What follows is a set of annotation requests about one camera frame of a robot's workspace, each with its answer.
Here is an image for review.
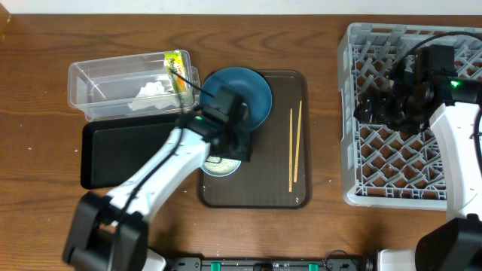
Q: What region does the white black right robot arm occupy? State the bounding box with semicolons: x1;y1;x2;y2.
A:
354;76;481;270

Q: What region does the dark blue plate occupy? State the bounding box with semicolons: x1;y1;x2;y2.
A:
202;67;273;130

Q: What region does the light blue bowl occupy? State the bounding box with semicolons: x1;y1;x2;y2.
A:
200;157;241;177

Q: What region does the grey dishwasher rack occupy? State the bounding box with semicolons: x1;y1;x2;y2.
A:
337;23;481;212

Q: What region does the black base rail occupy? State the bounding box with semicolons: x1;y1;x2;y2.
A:
143;250;377;271

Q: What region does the yellow snack wrapper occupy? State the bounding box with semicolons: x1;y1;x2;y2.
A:
164;50;188;93

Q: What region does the black rectangular tray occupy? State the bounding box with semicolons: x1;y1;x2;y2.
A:
80;114;178;190

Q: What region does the white tissue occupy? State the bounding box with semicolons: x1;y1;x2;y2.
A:
128;81;179;111

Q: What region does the right wooden chopstick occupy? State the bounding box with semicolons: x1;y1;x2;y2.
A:
294;100;303;183

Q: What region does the brown serving tray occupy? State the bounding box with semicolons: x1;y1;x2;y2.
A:
197;71;312;209

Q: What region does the white rice pile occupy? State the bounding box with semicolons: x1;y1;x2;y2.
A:
204;157;240;174

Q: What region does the clear plastic waste bin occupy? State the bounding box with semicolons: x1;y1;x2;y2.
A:
68;50;200;121

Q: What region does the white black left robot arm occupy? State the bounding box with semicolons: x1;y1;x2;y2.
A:
62;117;252;271

